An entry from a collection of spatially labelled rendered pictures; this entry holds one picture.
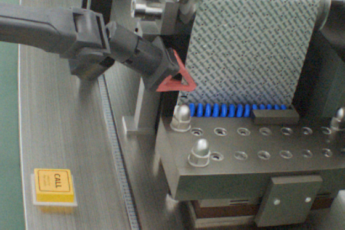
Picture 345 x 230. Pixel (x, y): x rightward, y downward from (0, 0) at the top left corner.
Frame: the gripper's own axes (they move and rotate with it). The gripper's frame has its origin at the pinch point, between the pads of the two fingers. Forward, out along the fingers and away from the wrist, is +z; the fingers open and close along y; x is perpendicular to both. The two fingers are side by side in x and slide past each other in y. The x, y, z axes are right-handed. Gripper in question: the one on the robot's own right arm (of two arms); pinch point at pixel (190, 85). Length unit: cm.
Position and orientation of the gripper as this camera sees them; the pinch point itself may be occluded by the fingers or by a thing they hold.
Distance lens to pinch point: 118.6
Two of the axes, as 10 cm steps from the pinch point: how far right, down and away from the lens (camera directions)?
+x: 6.3, -7.0, -3.4
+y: 2.1, 5.7, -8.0
